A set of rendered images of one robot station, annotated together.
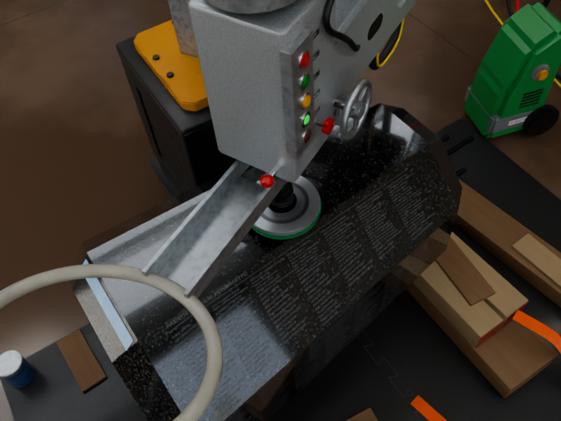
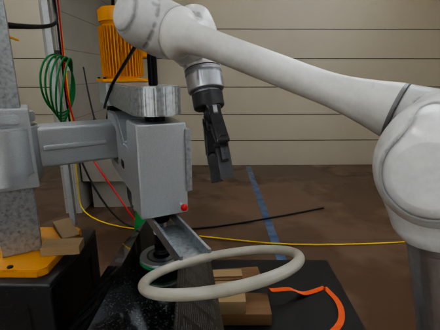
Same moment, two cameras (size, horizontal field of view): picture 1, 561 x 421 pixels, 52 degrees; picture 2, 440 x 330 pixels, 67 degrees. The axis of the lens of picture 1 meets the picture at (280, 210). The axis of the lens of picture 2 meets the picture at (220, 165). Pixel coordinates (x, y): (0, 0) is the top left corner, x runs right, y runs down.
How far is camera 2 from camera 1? 1.22 m
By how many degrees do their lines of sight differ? 61
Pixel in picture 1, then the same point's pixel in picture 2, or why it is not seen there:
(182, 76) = (19, 264)
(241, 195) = (167, 231)
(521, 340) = (253, 298)
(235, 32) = (162, 131)
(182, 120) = (43, 281)
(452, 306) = (224, 301)
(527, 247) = (217, 274)
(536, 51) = not seen: hidden behind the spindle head
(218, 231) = (179, 241)
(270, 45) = (179, 130)
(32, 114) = not seen: outside the picture
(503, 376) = (264, 312)
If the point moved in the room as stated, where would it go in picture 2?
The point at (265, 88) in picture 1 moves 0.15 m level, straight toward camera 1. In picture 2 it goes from (175, 156) to (205, 160)
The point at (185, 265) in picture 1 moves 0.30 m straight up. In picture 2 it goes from (186, 255) to (184, 179)
